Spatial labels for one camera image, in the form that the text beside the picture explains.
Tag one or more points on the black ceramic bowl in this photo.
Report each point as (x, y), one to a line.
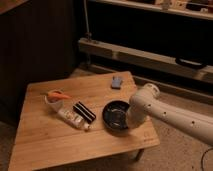
(114, 115)

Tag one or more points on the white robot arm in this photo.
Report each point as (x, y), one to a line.
(144, 102)

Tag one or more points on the small blue sponge block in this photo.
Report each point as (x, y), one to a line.
(116, 82)

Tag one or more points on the black white striped box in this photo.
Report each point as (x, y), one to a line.
(83, 111)

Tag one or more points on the wooden low table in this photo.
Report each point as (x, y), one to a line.
(43, 141)

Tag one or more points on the white tube with cap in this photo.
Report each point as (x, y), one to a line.
(73, 119)

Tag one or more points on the orange carrot toy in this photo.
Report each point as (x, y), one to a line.
(58, 96)

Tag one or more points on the white cup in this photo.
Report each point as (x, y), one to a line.
(52, 100)

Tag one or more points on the grey metal shelf rack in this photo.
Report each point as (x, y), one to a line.
(147, 39)

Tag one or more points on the black handle on shelf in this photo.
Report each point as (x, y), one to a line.
(190, 65)

